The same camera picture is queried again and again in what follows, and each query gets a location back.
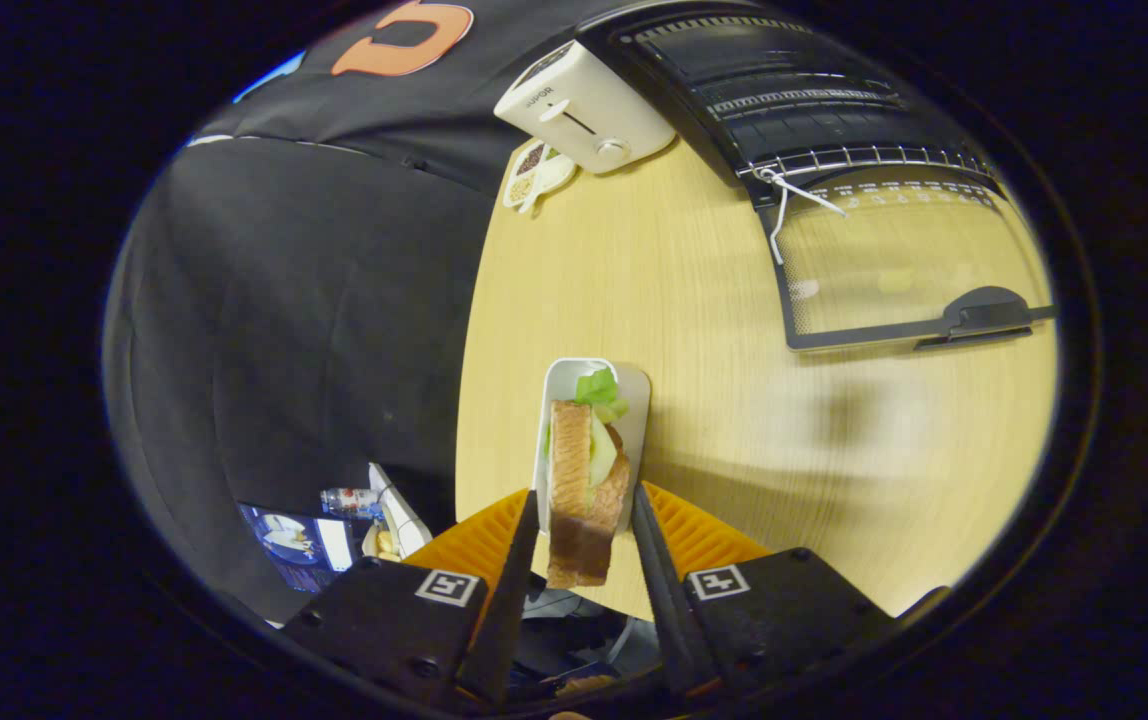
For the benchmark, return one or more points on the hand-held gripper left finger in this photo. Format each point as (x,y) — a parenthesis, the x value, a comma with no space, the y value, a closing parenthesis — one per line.
(509,600)

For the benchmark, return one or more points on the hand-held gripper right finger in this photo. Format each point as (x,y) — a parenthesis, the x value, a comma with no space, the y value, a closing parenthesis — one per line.
(664,590)

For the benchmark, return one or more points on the toasted sandwich with lettuce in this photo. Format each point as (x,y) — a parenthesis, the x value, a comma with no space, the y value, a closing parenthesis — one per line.
(571,460)

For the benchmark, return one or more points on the black toaster oven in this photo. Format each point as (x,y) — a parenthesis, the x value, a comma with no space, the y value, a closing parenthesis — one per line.
(784,90)

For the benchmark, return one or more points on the white open box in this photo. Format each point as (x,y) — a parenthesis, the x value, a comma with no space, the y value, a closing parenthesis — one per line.
(402,515)

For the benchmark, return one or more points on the white pop-up toaster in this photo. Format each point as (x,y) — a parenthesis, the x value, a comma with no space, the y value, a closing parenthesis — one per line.
(584,100)

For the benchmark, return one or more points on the small clear water bottle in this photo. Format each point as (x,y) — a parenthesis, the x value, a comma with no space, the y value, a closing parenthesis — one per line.
(349,500)

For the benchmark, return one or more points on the white rectangular tray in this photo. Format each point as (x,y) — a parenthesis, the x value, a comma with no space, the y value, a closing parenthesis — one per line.
(635,400)

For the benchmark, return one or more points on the blue printed box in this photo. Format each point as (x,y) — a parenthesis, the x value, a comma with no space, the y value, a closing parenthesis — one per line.
(294,548)

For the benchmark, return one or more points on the black backdrop cloth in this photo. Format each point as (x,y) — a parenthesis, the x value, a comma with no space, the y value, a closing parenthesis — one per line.
(284,300)

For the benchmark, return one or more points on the white divided seasoning dish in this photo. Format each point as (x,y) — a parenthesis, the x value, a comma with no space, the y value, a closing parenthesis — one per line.
(534,170)

